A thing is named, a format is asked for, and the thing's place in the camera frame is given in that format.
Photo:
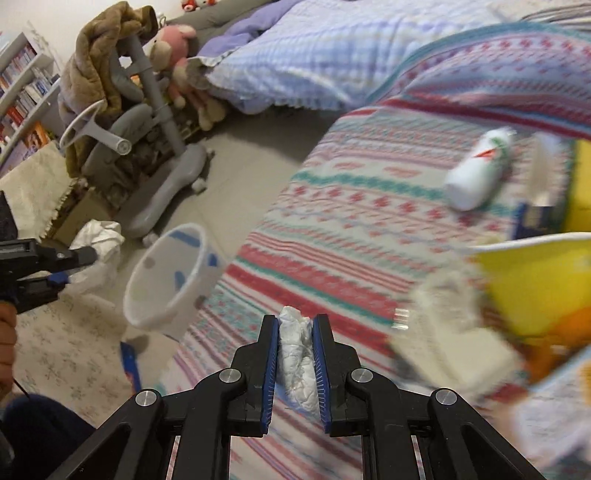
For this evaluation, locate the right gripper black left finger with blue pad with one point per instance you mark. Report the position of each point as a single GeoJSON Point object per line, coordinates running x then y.
{"type": "Point", "coordinates": [185, 435]}

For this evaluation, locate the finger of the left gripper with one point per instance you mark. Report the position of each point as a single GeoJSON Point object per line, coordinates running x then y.
{"type": "Point", "coordinates": [58, 279]}
{"type": "Point", "coordinates": [52, 260]}

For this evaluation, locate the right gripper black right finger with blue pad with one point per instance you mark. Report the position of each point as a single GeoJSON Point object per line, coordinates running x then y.
{"type": "Point", "coordinates": [406, 435]}

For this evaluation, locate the light blue milk carton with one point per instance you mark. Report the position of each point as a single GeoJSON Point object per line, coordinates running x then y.
{"type": "Point", "coordinates": [550, 426]}

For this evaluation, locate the white trash bin blue patches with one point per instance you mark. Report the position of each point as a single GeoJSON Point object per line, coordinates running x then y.
{"type": "Point", "coordinates": [172, 279]}

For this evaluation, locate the person's left hand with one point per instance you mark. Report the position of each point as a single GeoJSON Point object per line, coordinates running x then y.
{"type": "Point", "coordinates": [8, 340]}

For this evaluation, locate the white plastic bag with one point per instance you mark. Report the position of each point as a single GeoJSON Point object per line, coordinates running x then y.
{"type": "Point", "coordinates": [106, 238]}

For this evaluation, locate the cardboard box on floor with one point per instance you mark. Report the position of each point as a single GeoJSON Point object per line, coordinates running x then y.
{"type": "Point", "coordinates": [77, 210]}

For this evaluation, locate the cream fringed rug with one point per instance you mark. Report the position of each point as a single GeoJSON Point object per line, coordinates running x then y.
{"type": "Point", "coordinates": [36, 189]}

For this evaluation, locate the crumpled paper receipt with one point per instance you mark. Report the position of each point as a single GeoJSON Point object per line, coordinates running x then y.
{"type": "Point", "coordinates": [473, 362]}

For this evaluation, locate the grey kids desk chair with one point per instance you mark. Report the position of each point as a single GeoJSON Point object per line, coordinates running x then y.
{"type": "Point", "coordinates": [141, 162]}

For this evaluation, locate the white bookshelf with books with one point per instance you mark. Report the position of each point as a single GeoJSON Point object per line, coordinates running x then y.
{"type": "Point", "coordinates": [29, 85]}

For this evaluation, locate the yellow paper noodle bowl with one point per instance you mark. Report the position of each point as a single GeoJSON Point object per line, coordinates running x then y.
{"type": "Point", "coordinates": [541, 288]}

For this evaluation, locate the brown fleece blanket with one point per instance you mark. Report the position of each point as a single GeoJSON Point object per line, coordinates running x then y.
{"type": "Point", "coordinates": [86, 77]}

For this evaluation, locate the pink plush monkey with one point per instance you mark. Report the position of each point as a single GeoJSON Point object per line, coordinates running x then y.
{"type": "Point", "coordinates": [169, 55]}

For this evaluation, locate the small blue white box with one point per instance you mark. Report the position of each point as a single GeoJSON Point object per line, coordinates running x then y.
{"type": "Point", "coordinates": [543, 207]}

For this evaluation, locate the yellow sponge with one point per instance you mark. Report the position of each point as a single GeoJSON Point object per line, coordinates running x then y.
{"type": "Point", "coordinates": [578, 199]}

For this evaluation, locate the white AD milk bottle rear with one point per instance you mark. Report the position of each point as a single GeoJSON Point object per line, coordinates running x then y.
{"type": "Point", "coordinates": [473, 181]}

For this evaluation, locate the grey long bolster pillow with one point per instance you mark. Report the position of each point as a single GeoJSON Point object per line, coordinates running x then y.
{"type": "Point", "coordinates": [213, 21]}

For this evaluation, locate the small hello kitty plush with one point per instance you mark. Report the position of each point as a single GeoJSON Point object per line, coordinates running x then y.
{"type": "Point", "coordinates": [194, 5]}

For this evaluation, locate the patterned knit bedspread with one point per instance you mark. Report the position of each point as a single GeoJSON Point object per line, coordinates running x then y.
{"type": "Point", "coordinates": [366, 219]}

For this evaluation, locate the lilac checked duvet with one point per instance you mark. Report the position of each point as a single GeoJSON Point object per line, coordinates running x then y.
{"type": "Point", "coordinates": [342, 55]}

